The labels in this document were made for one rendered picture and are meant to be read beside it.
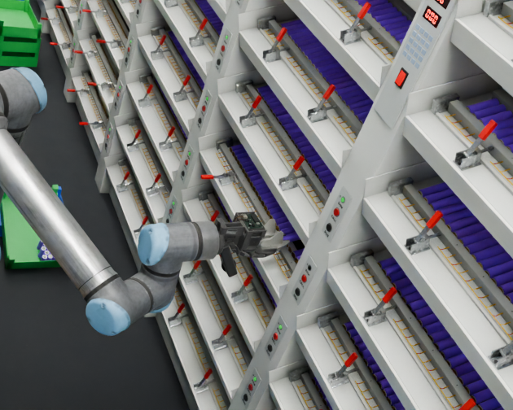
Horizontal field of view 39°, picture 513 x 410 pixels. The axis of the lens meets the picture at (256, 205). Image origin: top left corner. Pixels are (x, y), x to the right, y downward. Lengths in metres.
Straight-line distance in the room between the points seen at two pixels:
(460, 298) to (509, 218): 0.19
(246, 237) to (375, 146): 0.41
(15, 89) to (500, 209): 1.11
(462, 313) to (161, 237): 0.66
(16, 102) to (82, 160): 1.50
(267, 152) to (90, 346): 0.99
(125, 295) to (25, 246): 1.17
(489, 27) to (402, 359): 0.63
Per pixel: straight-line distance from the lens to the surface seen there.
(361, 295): 1.52
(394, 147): 1.41
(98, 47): 3.35
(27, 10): 4.03
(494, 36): 1.27
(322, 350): 1.66
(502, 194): 1.24
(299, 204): 1.70
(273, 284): 1.77
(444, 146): 1.31
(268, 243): 1.73
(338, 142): 1.58
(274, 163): 1.80
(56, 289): 2.62
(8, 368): 2.38
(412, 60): 1.36
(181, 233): 1.60
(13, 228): 2.74
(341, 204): 1.51
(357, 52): 1.53
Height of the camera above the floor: 1.85
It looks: 34 degrees down
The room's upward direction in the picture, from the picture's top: 22 degrees clockwise
